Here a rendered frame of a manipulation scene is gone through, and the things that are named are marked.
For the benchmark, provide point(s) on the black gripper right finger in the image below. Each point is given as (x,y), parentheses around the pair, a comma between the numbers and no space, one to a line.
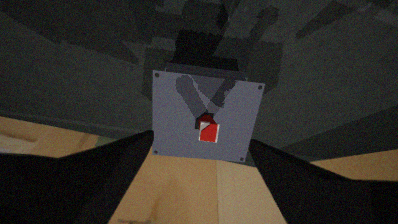
(309,194)

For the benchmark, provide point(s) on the grey sloped panel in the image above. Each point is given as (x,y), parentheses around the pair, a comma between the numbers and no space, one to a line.
(182,94)

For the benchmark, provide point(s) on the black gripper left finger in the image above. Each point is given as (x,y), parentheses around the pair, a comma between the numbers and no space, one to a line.
(82,188)

